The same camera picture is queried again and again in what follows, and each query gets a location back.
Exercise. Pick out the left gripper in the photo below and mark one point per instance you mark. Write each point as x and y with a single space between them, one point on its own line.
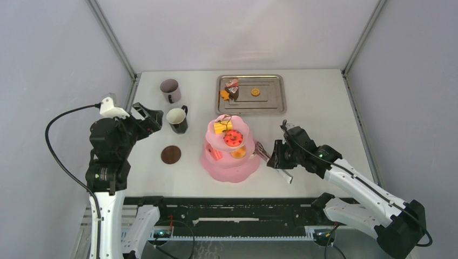
152 122

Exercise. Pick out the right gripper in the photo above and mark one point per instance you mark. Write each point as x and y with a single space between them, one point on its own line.
276 161

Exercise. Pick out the stainless steel food tongs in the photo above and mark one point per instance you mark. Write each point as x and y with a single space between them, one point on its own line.
260 151

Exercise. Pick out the round golden bread bun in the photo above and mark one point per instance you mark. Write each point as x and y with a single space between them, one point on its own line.
239 153

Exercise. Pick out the pink three-tier cake stand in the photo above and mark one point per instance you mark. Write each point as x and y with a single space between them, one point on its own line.
229 169

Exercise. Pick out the yellow cake slice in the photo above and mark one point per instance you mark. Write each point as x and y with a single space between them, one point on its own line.
222 126

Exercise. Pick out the red layered cake slice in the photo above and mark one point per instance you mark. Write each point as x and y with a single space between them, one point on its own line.
216 155

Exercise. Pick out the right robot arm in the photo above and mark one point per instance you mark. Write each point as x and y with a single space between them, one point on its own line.
396 225

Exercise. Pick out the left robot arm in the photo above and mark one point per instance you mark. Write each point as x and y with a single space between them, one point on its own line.
112 138

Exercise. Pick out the black cup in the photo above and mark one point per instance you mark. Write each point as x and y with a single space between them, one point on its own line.
176 118

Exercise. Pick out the mauve cup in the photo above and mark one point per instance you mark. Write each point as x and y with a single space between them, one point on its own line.
171 91

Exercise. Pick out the dark brown round coaster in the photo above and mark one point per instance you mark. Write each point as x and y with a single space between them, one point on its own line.
170 154

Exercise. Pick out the stainless steel serving tray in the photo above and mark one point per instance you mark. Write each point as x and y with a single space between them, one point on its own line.
272 99

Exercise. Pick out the round yellow biscuit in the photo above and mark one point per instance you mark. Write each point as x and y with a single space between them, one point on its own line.
255 92

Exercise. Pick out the orange fish-shaped cake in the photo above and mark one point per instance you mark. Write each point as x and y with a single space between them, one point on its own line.
225 95

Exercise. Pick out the chocolate cake slice with cream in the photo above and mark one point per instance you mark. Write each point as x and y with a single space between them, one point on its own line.
233 92

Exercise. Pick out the red cake slice with orange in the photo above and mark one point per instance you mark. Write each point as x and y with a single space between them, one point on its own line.
232 83

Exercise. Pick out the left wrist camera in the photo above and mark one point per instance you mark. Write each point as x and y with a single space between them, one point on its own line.
109 109

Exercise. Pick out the left aluminium frame post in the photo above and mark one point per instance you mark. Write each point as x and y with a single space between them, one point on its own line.
111 36

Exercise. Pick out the aluminium frame post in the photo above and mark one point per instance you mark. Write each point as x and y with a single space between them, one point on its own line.
111 36
364 36

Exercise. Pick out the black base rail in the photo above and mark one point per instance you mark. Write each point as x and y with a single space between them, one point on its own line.
204 218

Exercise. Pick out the right aluminium frame post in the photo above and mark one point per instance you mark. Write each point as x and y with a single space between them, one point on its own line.
364 36

